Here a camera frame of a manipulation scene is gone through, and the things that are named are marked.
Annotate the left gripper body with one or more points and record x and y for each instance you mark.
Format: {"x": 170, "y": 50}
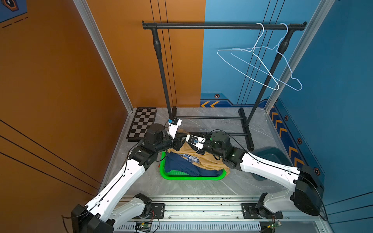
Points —
{"x": 176, "y": 143}

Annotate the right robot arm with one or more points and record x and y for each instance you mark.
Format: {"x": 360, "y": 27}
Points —
{"x": 303, "y": 188}

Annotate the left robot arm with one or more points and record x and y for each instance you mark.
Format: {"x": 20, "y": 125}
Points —
{"x": 101, "y": 214}

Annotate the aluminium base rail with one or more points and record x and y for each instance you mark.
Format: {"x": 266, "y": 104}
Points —
{"x": 217, "y": 216}

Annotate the yellow printed t-shirt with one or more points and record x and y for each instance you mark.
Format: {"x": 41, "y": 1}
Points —
{"x": 204, "y": 161}

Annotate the black clothes rack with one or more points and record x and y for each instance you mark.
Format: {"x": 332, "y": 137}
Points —
{"x": 172, "y": 111}

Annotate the teal plastic tub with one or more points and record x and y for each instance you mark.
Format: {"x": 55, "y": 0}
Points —
{"x": 273, "y": 154}

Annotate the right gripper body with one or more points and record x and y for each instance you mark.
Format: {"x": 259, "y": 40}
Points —
{"x": 202, "y": 151}

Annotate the black white checkerboard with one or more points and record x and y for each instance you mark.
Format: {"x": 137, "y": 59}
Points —
{"x": 143, "y": 119}

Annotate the right green circuit board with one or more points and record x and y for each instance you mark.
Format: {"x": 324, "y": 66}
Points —
{"x": 274, "y": 226}

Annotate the left green circuit board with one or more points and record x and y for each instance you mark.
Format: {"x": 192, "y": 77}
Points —
{"x": 143, "y": 227}

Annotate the white wire hanger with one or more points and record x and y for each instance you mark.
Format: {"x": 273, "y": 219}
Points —
{"x": 251, "y": 50}

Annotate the navy blue t-shirt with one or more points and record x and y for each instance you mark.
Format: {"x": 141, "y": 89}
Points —
{"x": 188, "y": 164}

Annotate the green circuit board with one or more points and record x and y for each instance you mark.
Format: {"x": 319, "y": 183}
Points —
{"x": 274, "y": 226}
{"x": 143, "y": 227}

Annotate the green plastic basket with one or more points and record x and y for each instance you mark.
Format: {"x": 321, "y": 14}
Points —
{"x": 178, "y": 175}

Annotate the light blue hanger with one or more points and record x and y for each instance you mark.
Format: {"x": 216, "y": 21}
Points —
{"x": 280, "y": 49}

